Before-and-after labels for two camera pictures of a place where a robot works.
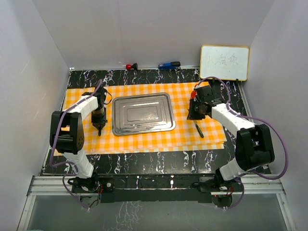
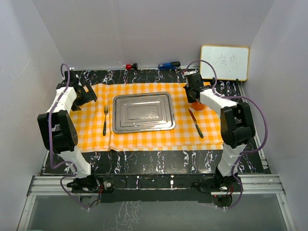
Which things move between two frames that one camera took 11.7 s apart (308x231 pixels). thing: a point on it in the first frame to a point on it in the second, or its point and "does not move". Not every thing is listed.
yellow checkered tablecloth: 189,134 does not move
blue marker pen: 172,65 does not move
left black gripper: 96,122 to 89,96
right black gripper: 192,115 to 191,100
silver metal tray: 142,113 does not move
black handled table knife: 198,130 does not move
